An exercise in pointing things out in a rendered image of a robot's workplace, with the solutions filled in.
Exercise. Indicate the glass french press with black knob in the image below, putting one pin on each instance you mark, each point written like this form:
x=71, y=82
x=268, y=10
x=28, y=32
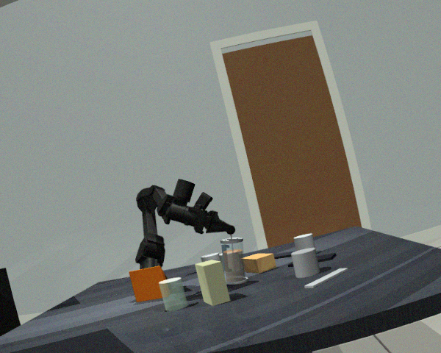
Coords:
x=233, y=259

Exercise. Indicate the olive green rectangular block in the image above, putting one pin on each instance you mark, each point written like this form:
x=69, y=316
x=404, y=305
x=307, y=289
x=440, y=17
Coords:
x=213, y=283

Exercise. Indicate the white flat bar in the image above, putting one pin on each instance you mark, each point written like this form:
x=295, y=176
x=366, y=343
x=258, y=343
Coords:
x=326, y=278

